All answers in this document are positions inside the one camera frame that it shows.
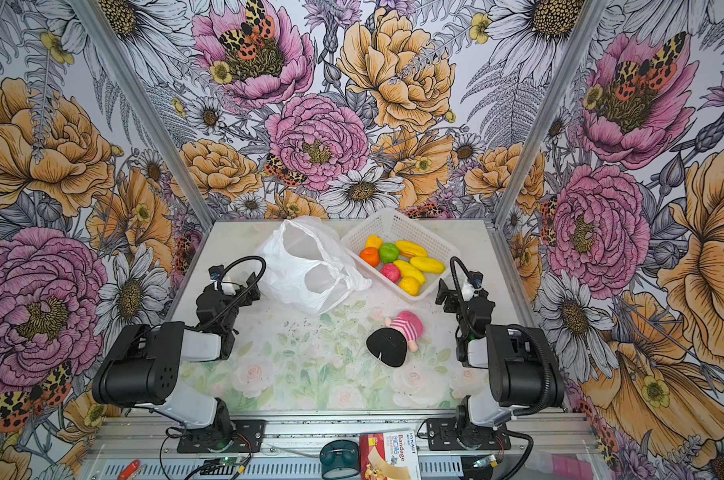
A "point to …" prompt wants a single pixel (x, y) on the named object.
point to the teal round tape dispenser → (339, 459)
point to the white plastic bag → (305, 267)
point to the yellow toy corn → (407, 270)
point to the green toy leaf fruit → (389, 253)
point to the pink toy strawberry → (391, 272)
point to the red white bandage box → (389, 456)
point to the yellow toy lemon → (409, 285)
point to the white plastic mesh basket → (393, 225)
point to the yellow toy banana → (410, 249)
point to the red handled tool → (129, 470)
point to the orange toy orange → (371, 255)
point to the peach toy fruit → (374, 241)
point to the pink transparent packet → (564, 466)
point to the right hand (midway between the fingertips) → (456, 287)
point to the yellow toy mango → (427, 265)
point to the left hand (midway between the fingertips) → (241, 282)
